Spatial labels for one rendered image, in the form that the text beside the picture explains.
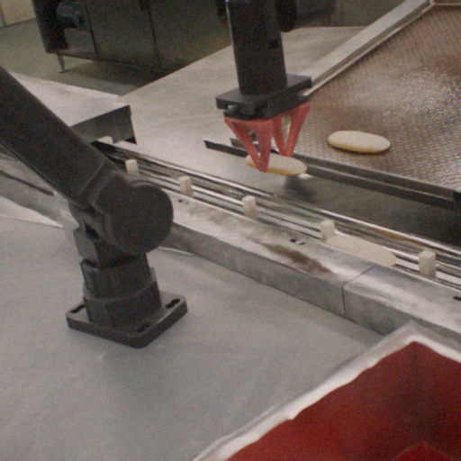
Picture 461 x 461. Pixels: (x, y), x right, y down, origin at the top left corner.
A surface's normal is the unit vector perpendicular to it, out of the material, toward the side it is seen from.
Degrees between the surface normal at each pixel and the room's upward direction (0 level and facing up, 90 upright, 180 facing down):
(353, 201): 0
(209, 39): 90
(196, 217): 0
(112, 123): 90
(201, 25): 90
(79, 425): 0
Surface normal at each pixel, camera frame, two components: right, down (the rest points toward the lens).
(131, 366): -0.16, -0.89
